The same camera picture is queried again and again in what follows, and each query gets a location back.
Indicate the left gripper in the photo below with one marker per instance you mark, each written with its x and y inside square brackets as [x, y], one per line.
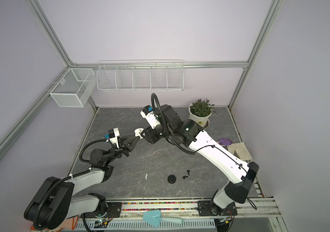
[128, 143]

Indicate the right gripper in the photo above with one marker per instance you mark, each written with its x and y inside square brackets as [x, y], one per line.
[149, 136]

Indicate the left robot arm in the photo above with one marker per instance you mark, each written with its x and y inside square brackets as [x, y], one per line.
[55, 201]

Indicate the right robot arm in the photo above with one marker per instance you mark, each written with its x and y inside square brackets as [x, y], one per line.
[191, 138]

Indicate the black earbud charging case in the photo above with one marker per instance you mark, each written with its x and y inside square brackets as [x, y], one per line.
[172, 179]

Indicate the potted green plant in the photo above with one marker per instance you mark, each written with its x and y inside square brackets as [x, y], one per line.
[200, 111]

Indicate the purple pink garden scoop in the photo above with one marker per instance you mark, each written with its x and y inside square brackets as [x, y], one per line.
[225, 142]

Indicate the small white mesh basket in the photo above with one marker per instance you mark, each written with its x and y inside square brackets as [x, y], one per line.
[74, 88]

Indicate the teal garden trowel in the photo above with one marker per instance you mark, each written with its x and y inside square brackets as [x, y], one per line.
[154, 217]

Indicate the beige grey work glove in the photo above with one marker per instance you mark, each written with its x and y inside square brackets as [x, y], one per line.
[240, 150]

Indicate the red white garden glove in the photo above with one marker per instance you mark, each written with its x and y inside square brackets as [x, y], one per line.
[71, 223]

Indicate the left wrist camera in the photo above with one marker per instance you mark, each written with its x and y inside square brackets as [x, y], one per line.
[112, 136]

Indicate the long white wire basket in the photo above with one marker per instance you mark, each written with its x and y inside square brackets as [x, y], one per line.
[140, 75]

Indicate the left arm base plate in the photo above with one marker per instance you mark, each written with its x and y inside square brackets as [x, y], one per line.
[113, 210]

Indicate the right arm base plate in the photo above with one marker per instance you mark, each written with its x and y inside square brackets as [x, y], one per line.
[209, 208]

